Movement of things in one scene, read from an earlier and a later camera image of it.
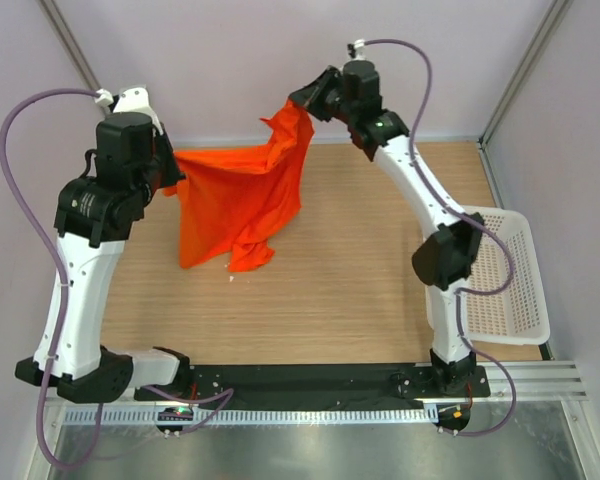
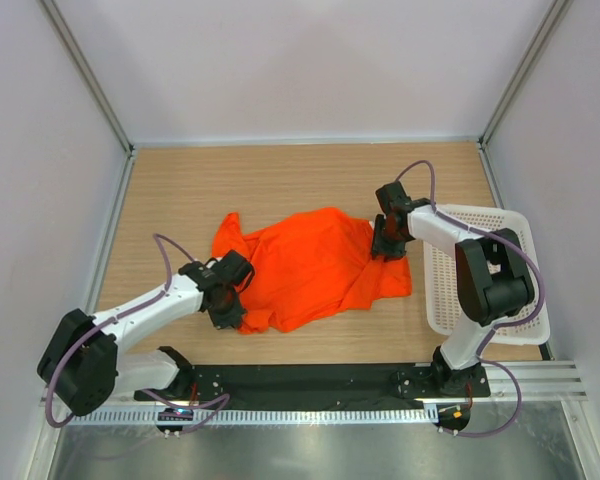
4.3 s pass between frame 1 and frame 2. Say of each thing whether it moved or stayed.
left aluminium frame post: stayed
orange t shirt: moved
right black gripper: moved
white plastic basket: stayed
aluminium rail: stayed
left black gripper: moved
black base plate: stayed
